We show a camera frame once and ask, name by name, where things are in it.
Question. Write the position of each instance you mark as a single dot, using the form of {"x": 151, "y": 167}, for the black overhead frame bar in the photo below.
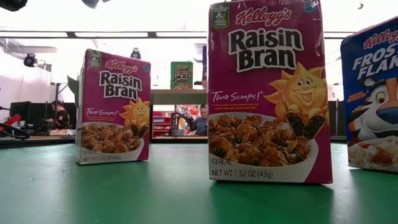
{"x": 71, "y": 35}

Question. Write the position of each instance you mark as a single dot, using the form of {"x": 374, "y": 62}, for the black ceiling spotlight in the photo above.
{"x": 135, "y": 54}
{"x": 30, "y": 60}

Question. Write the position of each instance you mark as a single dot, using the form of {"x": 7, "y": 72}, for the red storage shelf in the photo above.
{"x": 161, "y": 124}

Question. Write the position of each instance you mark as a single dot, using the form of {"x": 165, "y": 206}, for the snake plant in white pot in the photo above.
{"x": 74, "y": 88}

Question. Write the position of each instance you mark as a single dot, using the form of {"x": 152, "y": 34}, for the black room divider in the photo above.
{"x": 34, "y": 112}
{"x": 334, "y": 118}

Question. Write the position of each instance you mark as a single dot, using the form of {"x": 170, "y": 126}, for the Apple Jacks cereal box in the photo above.
{"x": 182, "y": 76}

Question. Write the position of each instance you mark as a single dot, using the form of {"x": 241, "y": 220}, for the green table mat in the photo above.
{"x": 124, "y": 199}

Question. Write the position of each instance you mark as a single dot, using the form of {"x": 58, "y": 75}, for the Raisin Bran cereal box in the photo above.
{"x": 115, "y": 124}
{"x": 267, "y": 93}

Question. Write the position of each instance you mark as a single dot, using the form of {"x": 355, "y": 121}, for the person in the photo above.
{"x": 62, "y": 118}
{"x": 201, "y": 124}

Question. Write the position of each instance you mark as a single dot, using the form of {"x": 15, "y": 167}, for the wooden shelf with black frame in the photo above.
{"x": 178, "y": 97}

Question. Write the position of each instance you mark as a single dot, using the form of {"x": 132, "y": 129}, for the small black ceiling fixture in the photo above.
{"x": 360, "y": 5}

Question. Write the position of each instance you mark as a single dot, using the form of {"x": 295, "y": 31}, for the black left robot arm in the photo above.
{"x": 11, "y": 4}

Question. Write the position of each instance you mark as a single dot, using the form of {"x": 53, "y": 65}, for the red tool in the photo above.
{"x": 12, "y": 119}

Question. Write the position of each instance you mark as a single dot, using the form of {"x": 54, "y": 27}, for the colourful wall poster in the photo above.
{"x": 186, "y": 109}

